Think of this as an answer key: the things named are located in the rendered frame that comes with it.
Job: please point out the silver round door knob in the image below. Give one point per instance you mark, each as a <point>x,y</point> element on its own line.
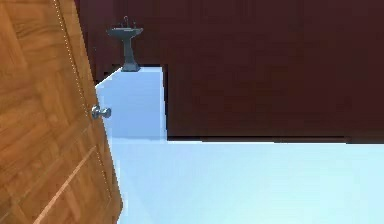
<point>99,112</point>

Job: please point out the brown wooden room door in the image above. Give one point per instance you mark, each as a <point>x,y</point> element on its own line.
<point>43,116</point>

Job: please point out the grey pedestal sink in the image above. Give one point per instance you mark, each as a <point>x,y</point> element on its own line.
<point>128,40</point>

